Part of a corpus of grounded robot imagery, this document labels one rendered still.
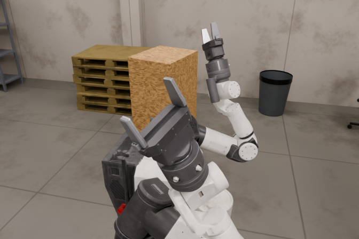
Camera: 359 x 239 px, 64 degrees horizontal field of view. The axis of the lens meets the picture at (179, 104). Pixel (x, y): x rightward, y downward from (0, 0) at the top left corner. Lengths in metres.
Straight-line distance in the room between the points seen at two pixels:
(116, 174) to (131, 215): 0.21
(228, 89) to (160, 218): 0.54
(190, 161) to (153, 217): 0.29
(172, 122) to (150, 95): 2.00
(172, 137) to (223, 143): 0.70
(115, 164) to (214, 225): 0.41
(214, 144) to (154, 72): 1.34
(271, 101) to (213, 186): 3.72
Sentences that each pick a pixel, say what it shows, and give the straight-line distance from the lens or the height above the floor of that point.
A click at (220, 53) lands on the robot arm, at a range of 1.12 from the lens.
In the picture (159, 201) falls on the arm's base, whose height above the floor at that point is 1.38.
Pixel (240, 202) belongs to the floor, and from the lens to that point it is 2.83.
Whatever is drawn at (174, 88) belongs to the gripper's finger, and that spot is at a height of 1.72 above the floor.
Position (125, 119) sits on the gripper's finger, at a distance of 0.46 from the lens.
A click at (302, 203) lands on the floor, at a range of 2.99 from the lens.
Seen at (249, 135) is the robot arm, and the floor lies 1.30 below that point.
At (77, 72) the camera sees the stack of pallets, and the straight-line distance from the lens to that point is 4.42.
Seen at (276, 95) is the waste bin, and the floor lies 0.34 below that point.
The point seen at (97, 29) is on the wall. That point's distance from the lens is 5.33.
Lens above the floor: 1.91
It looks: 25 degrees down
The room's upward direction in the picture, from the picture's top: straight up
